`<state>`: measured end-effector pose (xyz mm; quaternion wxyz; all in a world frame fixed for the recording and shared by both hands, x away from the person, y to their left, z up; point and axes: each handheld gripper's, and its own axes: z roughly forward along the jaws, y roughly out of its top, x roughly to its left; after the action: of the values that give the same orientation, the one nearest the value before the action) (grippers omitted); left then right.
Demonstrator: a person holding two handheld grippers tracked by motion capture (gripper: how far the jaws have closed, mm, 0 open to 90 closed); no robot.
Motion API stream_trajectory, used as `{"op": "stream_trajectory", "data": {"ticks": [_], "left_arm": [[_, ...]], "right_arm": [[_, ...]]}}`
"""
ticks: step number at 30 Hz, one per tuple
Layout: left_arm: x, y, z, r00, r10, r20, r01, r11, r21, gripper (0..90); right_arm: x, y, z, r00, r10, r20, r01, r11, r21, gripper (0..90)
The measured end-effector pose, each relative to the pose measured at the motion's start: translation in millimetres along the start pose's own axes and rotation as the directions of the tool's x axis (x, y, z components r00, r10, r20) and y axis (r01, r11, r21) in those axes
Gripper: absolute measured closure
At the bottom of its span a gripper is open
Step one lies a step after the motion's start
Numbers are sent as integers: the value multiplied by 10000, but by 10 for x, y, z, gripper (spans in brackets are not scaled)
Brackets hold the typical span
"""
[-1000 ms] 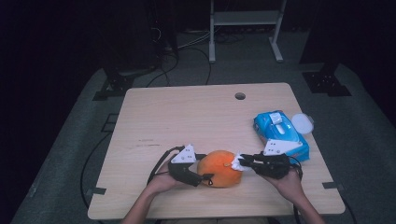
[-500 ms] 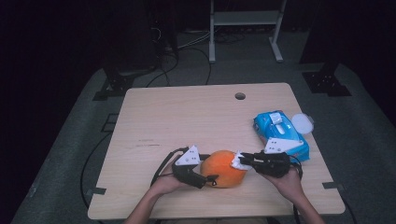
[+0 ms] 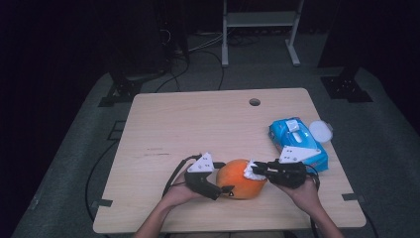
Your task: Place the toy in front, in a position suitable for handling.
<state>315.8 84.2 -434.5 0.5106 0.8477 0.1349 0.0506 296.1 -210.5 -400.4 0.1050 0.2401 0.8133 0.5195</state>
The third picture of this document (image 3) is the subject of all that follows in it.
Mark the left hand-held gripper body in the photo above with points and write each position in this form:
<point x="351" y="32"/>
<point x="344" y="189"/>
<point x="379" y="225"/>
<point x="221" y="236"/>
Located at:
<point x="201" y="181"/>

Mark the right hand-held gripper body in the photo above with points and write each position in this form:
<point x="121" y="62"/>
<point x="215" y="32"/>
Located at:
<point x="290" y="177"/>

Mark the orange plush toy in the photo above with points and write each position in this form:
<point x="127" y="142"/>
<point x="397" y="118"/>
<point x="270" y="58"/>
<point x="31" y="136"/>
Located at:
<point x="236" y="183"/>

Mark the white wet wipe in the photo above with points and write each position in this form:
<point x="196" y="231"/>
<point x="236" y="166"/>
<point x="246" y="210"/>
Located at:
<point x="251" y="172"/>

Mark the blue wet wipes pack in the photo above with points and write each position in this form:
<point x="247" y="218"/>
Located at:
<point x="280" y="134"/>

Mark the person's left hand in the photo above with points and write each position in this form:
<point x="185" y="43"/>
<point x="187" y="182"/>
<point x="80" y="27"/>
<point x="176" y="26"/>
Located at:
<point x="178" y="195"/>

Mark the person's right hand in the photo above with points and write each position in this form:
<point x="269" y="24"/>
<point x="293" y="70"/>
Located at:
<point x="307" y="198"/>

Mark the black tape strip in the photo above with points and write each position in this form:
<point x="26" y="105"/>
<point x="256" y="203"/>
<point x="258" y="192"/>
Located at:
<point x="102" y="203"/>
<point x="352" y="197"/>

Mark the black floor tape marking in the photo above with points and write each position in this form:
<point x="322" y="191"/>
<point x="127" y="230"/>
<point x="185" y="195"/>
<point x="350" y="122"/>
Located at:
<point x="116" y="130"/>

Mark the black stand base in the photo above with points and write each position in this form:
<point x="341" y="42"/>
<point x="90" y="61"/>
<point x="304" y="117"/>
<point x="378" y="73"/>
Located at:
<point x="127" y="89"/>
<point x="346" y="87"/>

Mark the white metal stand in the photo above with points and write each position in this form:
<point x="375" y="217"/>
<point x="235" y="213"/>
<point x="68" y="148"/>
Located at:
<point x="261" y="18"/>

